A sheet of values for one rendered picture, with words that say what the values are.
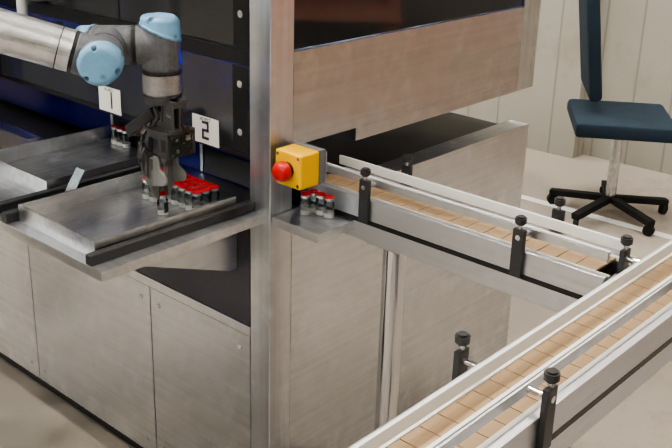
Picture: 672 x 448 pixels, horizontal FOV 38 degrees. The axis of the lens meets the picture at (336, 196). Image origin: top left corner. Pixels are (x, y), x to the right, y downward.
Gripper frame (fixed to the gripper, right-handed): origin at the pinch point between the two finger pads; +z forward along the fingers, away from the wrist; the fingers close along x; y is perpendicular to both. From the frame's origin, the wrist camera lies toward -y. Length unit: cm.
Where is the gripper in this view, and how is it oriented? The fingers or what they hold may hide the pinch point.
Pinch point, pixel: (160, 189)
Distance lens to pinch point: 197.8
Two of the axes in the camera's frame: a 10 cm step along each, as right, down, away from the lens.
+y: 7.4, 2.5, -6.3
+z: -0.2, 9.4, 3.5
